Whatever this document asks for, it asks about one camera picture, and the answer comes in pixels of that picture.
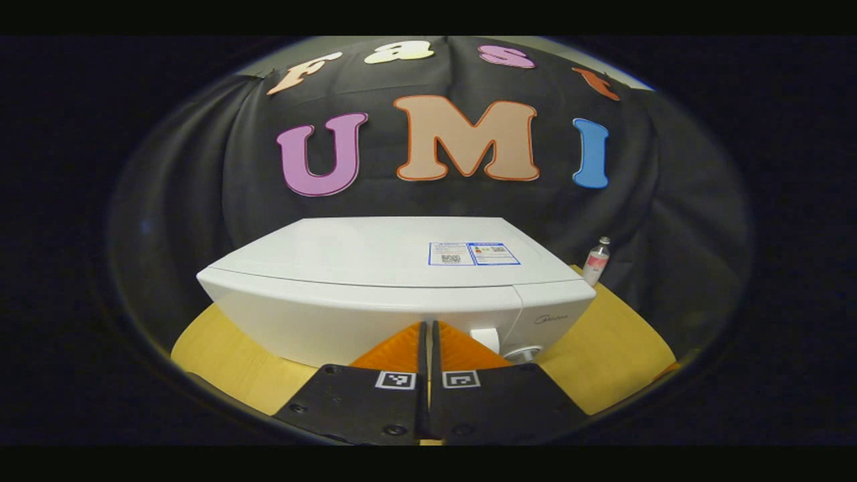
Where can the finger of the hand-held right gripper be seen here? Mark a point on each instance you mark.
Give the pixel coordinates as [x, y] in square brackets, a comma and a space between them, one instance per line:
[671, 369]

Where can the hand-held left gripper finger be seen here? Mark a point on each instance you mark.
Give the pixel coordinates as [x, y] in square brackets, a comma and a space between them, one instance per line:
[423, 355]
[435, 355]

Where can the white microwave oven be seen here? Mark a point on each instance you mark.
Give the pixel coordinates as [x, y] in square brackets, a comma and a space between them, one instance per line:
[368, 268]

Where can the small bottle with pink label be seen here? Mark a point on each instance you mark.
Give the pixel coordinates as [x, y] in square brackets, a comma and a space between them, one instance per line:
[595, 264]

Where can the black backdrop cloth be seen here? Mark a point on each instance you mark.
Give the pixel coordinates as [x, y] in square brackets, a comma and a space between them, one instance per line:
[167, 201]

